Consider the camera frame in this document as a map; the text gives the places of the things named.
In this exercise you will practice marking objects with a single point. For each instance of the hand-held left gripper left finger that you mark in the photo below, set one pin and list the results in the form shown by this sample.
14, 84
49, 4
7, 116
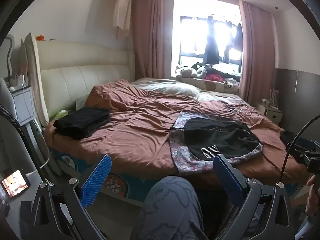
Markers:
96, 180

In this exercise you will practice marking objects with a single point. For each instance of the floral patterned cloth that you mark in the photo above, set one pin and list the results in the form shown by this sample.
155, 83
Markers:
180, 155

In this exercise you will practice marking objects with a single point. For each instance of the black pants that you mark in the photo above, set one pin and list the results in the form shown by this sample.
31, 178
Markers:
220, 137

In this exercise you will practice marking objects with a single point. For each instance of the cream padded headboard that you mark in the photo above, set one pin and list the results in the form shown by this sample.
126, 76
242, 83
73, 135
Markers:
35, 80

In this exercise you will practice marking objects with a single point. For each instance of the orange item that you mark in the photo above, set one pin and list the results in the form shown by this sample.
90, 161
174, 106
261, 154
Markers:
40, 37

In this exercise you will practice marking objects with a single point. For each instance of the window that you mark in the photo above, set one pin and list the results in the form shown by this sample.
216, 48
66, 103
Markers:
190, 30

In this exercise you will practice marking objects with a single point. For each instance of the folded black clothes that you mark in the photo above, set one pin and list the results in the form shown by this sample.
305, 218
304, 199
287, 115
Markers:
80, 122

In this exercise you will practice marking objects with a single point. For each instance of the plush toy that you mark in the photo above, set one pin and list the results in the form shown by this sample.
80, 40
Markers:
188, 72

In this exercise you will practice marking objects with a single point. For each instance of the person's patterned trouser leg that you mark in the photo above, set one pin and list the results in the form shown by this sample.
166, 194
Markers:
170, 205

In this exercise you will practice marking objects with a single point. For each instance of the green cloth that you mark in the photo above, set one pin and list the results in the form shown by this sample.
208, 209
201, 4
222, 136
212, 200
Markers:
61, 113

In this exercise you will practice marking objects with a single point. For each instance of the red cloth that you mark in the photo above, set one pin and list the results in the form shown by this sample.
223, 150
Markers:
213, 77

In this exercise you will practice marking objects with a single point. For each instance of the black cloth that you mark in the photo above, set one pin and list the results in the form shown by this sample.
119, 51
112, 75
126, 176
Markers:
287, 136

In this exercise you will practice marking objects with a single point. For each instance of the person's right hand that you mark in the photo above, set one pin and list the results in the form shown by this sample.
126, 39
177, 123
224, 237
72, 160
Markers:
313, 200

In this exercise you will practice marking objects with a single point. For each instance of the grey bedside cabinet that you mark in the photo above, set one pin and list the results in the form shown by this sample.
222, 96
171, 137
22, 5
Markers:
23, 105

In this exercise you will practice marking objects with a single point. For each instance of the hanging black dress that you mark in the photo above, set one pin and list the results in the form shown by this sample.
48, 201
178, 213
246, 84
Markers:
212, 47

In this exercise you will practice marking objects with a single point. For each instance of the gooseneck lamp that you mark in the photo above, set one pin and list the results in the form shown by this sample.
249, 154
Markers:
10, 55

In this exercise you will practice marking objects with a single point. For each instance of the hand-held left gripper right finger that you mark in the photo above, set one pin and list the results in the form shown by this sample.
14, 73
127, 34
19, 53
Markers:
228, 180

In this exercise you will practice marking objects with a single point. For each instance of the hanging beige cloth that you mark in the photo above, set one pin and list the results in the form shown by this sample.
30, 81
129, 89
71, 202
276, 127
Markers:
122, 12

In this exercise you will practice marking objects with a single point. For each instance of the white pillow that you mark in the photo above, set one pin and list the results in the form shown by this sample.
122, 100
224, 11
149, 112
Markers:
165, 87

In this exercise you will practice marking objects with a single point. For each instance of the blue cartoon bed sheet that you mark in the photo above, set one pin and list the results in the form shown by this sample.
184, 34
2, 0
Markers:
125, 183

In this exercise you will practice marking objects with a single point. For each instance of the brown blanket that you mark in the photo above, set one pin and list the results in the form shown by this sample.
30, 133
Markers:
140, 130

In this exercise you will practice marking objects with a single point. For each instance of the white nightstand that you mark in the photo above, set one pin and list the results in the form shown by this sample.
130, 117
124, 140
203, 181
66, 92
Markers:
271, 115

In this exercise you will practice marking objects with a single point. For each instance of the phone with lit screen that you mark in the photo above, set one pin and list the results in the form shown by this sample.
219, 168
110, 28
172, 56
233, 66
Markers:
15, 183

